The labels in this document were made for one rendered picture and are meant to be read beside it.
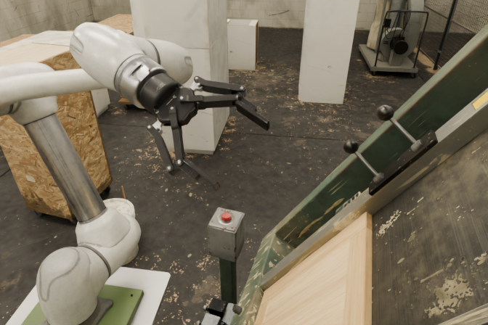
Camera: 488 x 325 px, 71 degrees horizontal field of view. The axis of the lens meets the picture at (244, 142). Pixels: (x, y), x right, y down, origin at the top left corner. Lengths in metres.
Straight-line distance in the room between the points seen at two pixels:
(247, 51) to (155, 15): 2.88
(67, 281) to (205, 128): 2.37
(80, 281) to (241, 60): 4.96
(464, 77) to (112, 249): 1.17
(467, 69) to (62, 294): 1.26
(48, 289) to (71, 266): 0.09
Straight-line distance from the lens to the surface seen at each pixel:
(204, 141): 3.41
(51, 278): 1.21
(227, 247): 1.43
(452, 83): 1.03
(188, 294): 2.34
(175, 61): 0.80
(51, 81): 0.95
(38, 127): 1.23
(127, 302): 1.41
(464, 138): 0.83
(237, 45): 5.75
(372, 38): 6.67
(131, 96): 0.65
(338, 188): 1.19
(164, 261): 2.53
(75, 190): 1.27
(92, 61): 0.70
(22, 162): 2.83
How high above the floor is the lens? 1.89
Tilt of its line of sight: 31 degrees down
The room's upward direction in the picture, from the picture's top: straight up
